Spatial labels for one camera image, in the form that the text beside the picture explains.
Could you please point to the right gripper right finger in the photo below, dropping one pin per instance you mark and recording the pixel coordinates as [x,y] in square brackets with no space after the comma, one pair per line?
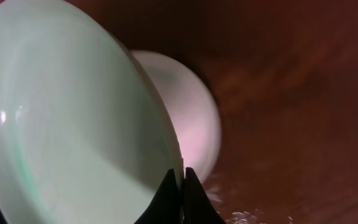
[196,205]

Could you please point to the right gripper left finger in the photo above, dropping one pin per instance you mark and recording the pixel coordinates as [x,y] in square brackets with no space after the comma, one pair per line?
[165,207]

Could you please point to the white plate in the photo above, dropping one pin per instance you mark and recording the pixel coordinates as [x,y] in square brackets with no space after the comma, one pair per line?
[191,107]

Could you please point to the mint plate top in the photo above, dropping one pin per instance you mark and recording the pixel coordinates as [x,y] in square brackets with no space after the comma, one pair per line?
[84,134]

